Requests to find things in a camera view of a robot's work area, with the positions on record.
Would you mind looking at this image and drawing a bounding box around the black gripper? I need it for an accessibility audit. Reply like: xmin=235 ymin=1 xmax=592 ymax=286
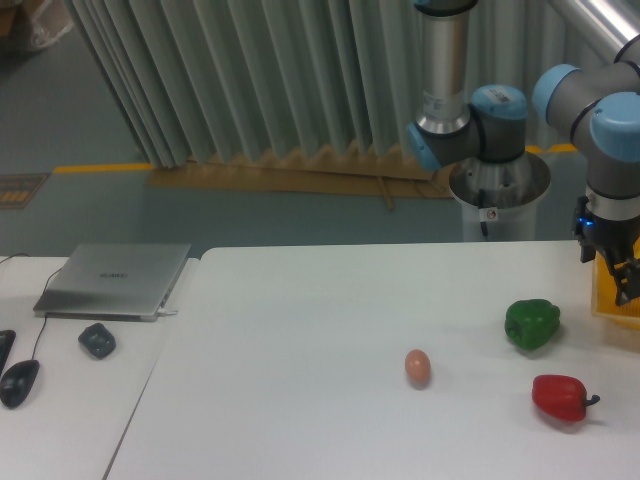
xmin=573 ymin=195 xmax=639 ymax=306

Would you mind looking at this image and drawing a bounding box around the red bell pepper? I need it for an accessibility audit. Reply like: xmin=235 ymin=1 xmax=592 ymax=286
xmin=531 ymin=374 xmax=600 ymax=423

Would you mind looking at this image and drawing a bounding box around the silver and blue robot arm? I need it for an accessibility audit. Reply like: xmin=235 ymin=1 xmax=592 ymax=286
xmin=406 ymin=1 xmax=639 ymax=305

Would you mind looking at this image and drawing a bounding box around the yellow plastic basket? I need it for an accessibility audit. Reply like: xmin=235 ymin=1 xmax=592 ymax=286
xmin=591 ymin=253 xmax=639 ymax=331

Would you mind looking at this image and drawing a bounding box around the green bell pepper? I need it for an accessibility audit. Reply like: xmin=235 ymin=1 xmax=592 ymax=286
xmin=504 ymin=299 xmax=561 ymax=351

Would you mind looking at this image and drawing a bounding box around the brown egg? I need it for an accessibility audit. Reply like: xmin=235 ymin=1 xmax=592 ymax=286
xmin=404 ymin=349 xmax=431 ymax=387

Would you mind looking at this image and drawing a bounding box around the brown cardboard sheet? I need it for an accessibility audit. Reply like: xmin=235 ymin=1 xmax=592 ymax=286
xmin=146 ymin=142 xmax=452 ymax=211

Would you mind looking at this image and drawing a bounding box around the white laptop plug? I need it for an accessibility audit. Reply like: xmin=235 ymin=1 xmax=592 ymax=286
xmin=156 ymin=308 xmax=178 ymax=317

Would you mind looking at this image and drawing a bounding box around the grey-green pleated curtain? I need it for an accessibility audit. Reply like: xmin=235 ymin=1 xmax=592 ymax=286
xmin=68 ymin=1 xmax=608 ymax=171

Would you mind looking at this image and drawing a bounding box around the silver laptop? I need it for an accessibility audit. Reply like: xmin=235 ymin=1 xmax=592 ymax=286
xmin=33 ymin=243 xmax=191 ymax=321

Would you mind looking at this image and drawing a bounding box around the yellow floor tape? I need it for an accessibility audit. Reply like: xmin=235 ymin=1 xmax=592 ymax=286
xmin=53 ymin=163 xmax=153 ymax=175

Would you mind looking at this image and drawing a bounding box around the black earbuds case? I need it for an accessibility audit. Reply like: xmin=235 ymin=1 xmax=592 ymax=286
xmin=78 ymin=323 xmax=117 ymax=360

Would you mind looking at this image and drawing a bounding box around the black computer mouse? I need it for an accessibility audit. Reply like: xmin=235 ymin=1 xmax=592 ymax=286
xmin=0 ymin=359 xmax=40 ymax=409

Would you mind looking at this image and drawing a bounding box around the black keyboard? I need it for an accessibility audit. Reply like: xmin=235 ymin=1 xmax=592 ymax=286
xmin=0 ymin=330 xmax=16 ymax=374

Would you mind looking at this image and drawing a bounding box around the clear plastic bag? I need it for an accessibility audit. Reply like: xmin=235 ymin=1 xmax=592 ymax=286
xmin=1 ymin=0 xmax=74 ymax=56

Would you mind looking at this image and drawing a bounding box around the black mouse cable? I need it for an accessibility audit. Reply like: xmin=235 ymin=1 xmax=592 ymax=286
xmin=0 ymin=253 xmax=69 ymax=362

